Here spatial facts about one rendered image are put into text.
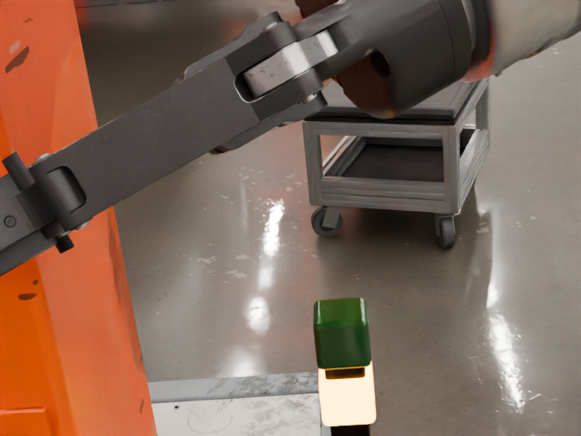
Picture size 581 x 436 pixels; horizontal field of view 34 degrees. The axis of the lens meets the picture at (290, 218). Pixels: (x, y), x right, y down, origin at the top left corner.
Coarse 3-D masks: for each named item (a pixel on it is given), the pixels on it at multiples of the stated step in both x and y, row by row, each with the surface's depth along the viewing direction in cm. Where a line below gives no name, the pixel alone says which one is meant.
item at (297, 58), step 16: (320, 32) 33; (288, 48) 30; (304, 48) 31; (320, 48) 33; (336, 48) 33; (272, 64) 30; (288, 64) 30; (304, 64) 30; (256, 80) 31; (272, 80) 30; (288, 80) 30; (256, 96) 31
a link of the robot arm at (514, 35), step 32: (480, 0) 34; (512, 0) 34; (544, 0) 35; (576, 0) 36; (480, 32) 36; (512, 32) 35; (544, 32) 36; (576, 32) 38; (480, 64) 37; (512, 64) 37
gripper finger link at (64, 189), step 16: (48, 176) 31; (64, 176) 31; (32, 192) 32; (48, 192) 31; (64, 192) 31; (80, 192) 32; (0, 208) 32; (16, 208) 33; (32, 208) 32; (48, 208) 32; (64, 208) 31; (0, 224) 32; (16, 224) 33; (32, 224) 33; (0, 240) 32; (16, 240) 33
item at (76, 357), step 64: (0, 0) 43; (64, 0) 53; (0, 64) 42; (64, 64) 52; (0, 128) 42; (64, 128) 51; (64, 256) 50; (0, 320) 46; (64, 320) 49; (128, 320) 62; (0, 384) 48; (64, 384) 48; (128, 384) 61
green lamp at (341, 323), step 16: (320, 304) 70; (336, 304) 70; (352, 304) 70; (320, 320) 68; (336, 320) 68; (352, 320) 68; (320, 336) 68; (336, 336) 68; (352, 336) 68; (368, 336) 68; (320, 352) 69; (336, 352) 69; (352, 352) 68; (368, 352) 69; (320, 368) 69; (336, 368) 69; (352, 368) 69
